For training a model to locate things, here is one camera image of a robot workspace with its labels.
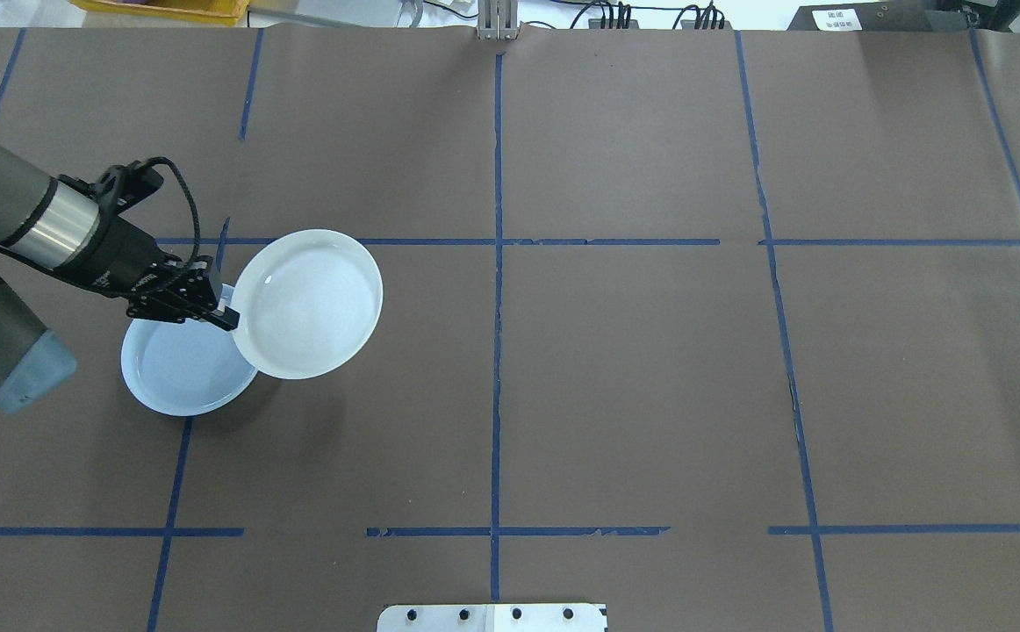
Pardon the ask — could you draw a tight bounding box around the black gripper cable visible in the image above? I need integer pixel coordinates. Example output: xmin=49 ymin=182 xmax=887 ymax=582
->
xmin=148 ymin=156 xmax=204 ymax=269

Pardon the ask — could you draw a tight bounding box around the yellow plastic bin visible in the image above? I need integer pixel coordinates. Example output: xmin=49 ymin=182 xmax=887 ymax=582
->
xmin=67 ymin=0 xmax=250 ymax=25

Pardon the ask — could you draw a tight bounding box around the grey flat board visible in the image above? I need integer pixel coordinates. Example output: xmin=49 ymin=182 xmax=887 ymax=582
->
xmin=251 ymin=0 xmax=424 ymax=29

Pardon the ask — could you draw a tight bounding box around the black cable bundle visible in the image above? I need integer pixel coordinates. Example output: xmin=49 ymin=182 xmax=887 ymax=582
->
xmin=567 ymin=0 xmax=730 ymax=32

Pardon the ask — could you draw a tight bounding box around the blue plate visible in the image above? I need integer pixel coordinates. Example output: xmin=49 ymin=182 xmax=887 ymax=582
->
xmin=121 ymin=285 xmax=258 ymax=417

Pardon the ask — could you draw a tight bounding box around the white metal stand base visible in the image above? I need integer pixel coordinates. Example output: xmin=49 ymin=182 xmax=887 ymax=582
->
xmin=377 ymin=603 xmax=609 ymax=632

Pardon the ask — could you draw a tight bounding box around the black box with white label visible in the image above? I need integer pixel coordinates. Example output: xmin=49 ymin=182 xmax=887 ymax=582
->
xmin=787 ymin=4 xmax=985 ymax=32

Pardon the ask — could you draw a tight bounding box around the white plate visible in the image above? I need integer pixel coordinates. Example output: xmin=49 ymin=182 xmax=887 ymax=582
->
xmin=231 ymin=229 xmax=384 ymax=380

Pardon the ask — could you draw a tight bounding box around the grey metal post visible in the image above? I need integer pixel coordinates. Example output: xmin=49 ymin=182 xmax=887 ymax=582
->
xmin=477 ymin=0 xmax=520 ymax=42

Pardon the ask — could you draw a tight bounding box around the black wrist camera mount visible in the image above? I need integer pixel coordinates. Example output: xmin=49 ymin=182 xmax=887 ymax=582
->
xmin=58 ymin=161 xmax=165 ymax=212

